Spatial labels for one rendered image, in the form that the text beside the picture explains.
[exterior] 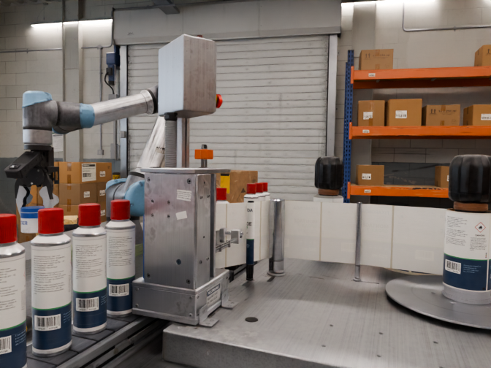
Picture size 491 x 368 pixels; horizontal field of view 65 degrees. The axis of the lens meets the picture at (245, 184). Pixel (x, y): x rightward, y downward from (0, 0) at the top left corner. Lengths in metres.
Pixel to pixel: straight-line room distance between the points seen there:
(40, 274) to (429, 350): 0.57
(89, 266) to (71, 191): 4.23
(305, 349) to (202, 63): 0.72
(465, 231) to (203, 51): 0.73
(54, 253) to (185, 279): 0.21
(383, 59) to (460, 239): 4.23
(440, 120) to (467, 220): 4.19
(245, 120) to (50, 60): 3.43
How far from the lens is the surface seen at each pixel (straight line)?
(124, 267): 0.72
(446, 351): 0.69
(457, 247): 0.86
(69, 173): 4.89
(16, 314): 0.58
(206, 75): 1.04
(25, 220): 1.25
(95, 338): 0.68
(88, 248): 0.66
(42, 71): 7.38
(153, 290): 0.71
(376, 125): 4.90
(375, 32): 5.88
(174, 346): 0.68
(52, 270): 0.61
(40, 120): 1.25
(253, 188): 1.32
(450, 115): 5.05
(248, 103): 5.62
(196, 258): 0.66
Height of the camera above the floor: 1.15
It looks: 3 degrees down
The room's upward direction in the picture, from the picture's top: 1 degrees clockwise
